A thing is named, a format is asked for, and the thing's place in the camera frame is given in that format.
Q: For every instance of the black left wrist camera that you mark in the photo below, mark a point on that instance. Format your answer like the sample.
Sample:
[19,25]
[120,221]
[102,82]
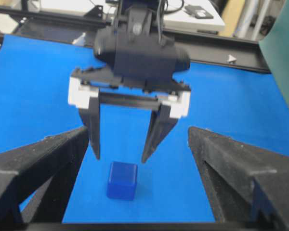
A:
[139,58]

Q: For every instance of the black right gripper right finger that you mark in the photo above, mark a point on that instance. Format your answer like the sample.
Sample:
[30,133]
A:
[243,183]

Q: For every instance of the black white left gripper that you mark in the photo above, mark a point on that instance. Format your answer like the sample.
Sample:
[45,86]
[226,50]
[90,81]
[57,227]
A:
[88,87]

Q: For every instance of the black device on desk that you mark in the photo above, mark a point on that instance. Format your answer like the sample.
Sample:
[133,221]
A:
[197,12]

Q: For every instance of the green backdrop sheet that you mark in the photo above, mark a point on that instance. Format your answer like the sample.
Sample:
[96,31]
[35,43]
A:
[275,49]

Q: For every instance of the white desk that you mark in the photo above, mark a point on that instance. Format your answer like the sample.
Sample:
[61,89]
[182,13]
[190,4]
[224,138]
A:
[180,20]

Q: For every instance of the black aluminium table frame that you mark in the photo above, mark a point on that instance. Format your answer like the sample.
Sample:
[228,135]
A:
[202,48]

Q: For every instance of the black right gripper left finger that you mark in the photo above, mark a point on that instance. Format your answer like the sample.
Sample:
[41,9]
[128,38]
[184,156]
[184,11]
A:
[36,180]

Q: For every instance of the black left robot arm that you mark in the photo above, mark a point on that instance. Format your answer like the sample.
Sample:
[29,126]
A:
[138,17]

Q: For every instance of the blue block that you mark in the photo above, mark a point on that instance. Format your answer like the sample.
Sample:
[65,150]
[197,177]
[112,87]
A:
[122,181]

